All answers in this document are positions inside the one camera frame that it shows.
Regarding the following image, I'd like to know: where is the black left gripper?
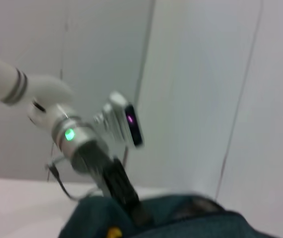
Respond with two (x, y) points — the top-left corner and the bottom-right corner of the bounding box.
(99, 157), (154, 226)

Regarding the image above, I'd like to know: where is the yellow banana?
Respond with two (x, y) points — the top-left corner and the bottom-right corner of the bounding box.
(106, 227), (122, 238)

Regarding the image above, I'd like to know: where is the teal fabric lunch bag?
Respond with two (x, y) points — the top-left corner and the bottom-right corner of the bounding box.
(58, 194), (283, 238)

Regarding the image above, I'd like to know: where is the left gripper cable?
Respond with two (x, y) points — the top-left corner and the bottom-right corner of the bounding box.
(46, 146), (102, 200)

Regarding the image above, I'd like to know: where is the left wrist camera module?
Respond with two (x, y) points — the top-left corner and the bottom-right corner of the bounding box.
(94, 91), (144, 148)

